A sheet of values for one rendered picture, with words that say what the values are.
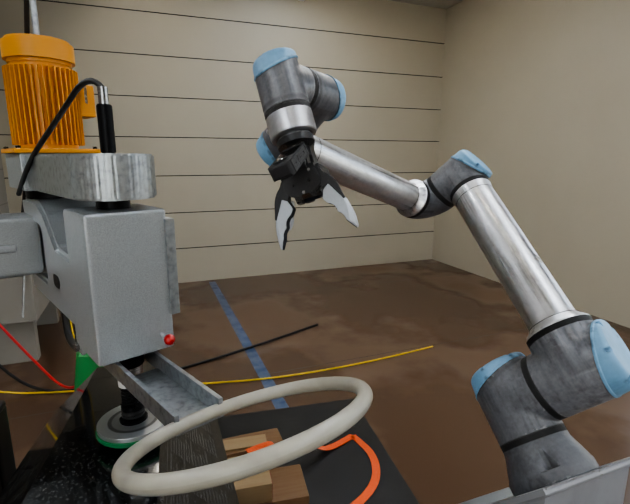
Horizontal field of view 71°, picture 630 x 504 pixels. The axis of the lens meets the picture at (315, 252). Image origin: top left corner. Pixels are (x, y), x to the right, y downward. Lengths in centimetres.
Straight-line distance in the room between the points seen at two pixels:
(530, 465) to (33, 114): 184
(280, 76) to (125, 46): 562
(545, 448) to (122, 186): 116
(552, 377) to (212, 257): 575
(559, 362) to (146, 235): 106
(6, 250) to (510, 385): 167
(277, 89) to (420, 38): 694
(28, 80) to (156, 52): 458
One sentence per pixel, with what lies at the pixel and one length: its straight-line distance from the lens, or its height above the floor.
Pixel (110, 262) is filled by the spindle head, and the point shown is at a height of 146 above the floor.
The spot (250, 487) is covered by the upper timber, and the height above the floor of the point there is 19.
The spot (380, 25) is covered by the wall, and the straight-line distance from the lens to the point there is 743.
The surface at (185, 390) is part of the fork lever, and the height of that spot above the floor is 112.
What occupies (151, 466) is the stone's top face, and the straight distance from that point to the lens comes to 147.
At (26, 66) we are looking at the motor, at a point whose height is 204.
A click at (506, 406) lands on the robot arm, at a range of 114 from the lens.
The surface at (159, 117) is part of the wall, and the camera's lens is 632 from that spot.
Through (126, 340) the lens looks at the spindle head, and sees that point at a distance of 136.
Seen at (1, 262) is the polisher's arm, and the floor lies 136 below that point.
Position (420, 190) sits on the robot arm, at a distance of 134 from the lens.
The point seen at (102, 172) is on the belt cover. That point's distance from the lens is 125.
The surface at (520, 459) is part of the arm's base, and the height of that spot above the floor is 109.
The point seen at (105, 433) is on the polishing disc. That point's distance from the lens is 155.
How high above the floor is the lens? 173
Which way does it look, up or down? 12 degrees down
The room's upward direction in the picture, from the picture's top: straight up
